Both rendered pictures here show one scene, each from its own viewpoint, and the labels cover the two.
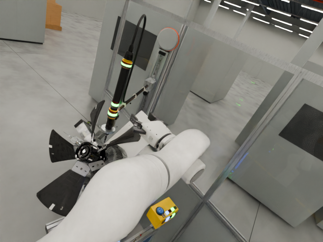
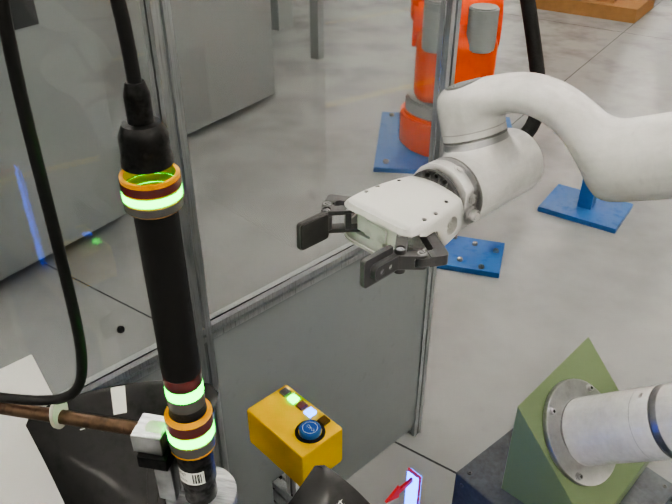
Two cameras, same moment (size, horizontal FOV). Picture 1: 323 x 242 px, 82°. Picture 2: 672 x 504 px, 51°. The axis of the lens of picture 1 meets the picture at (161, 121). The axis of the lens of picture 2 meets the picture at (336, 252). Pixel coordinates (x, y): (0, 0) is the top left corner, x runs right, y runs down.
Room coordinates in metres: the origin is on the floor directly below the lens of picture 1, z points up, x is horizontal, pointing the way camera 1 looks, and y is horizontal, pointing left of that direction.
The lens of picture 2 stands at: (0.57, 0.66, 2.04)
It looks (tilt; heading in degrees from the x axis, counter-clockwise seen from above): 33 degrees down; 279
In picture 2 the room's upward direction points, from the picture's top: straight up
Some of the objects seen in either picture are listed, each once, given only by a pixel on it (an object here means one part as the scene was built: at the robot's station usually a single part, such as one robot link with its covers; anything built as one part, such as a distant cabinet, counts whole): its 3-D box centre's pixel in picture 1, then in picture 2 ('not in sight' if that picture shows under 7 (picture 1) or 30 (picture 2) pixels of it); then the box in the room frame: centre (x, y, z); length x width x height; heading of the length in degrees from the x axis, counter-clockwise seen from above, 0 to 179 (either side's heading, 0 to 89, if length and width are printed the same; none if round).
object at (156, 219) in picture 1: (162, 212); (294, 437); (0.78, -0.23, 1.02); 0.16 x 0.10 x 0.11; 142
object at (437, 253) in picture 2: (142, 129); (420, 242); (0.57, 0.05, 1.65); 0.08 x 0.06 x 0.01; 139
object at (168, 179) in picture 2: (126, 64); (152, 191); (0.77, 0.23, 1.80); 0.04 x 0.04 x 0.03
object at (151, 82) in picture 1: (149, 84); not in sight; (1.39, 0.20, 1.54); 0.10 x 0.07 x 0.08; 177
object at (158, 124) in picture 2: (118, 94); (177, 344); (0.77, 0.23, 1.65); 0.04 x 0.04 x 0.46
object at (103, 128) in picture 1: (110, 121); (187, 466); (0.78, 0.23, 1.49); 0.09 x 0.07 x 0.10; 177
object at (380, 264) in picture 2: (132, 122); (395, 266); (0.59, 0.10, 1.65); 0.07 x 0.03 x 0.03; 52
